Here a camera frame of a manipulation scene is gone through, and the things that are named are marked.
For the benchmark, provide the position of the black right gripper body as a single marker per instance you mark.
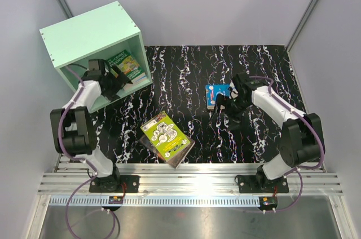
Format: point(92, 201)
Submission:
point(236, 106)

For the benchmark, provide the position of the white slotted cable duct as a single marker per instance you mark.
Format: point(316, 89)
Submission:
point(158, 201)

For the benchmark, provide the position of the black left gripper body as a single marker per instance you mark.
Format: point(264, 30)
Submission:
point(114, 85)

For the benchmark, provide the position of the aluminium mounting rail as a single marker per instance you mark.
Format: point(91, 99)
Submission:
point(189, 179)

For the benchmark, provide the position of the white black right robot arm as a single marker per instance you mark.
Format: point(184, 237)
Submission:
point(301, 133)

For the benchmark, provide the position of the green 104-storey treehouse book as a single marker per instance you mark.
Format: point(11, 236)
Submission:
point(125, 63)

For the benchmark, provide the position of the small circuit board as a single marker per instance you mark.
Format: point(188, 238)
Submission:
point(116, 200)
point(269, 201)

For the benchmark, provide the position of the right small circuit board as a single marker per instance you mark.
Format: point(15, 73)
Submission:
point(269, 201)

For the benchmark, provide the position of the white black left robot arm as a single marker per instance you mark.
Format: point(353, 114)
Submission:
point(72, 129)

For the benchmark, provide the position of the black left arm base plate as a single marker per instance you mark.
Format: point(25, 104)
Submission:
point(121, 184)

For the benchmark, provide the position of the blue 26-storey treehouse book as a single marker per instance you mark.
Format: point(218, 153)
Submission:
point(141, 79)

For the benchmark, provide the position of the mint green open cabinet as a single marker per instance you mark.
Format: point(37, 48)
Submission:
point(97, 34)

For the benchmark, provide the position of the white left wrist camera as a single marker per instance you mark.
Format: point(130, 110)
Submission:
point(96, 67)

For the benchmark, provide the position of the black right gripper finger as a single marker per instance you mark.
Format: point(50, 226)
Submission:
point(220, 102)
point(235, 123)

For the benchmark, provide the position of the dark tale two cities book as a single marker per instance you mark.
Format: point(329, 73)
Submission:
point(176, 160)

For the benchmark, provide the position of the black marbled table mat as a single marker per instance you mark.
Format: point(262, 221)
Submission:
point(180, 75)

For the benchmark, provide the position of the left small circuit board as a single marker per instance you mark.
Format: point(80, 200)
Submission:
point(116, 200)

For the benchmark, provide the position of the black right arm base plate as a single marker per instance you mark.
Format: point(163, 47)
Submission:
point(260, 184)

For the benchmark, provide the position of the blue cartoon cover book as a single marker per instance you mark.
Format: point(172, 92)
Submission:
point(212, 91)

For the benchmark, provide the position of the lime green paperback book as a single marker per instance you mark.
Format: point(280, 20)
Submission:
point(165, 135)

